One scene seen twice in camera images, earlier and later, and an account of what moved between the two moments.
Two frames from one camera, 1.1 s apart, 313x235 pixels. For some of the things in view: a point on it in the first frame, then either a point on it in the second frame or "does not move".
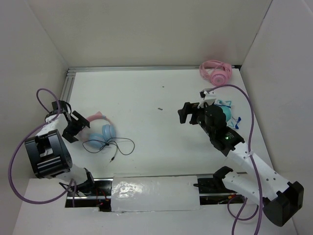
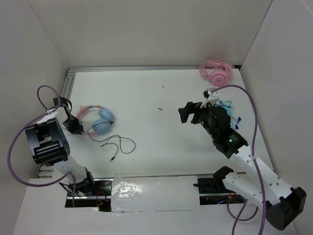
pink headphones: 217,72 does not move
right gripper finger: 182,113 does not move
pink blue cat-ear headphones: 99,140 → 102,123
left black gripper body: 73,127 does not move
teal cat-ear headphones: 226,107 does not move
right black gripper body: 198,116 does not move
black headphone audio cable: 100,140 → 127,145
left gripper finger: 82,120 → 78,124
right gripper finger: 189,107 does not move
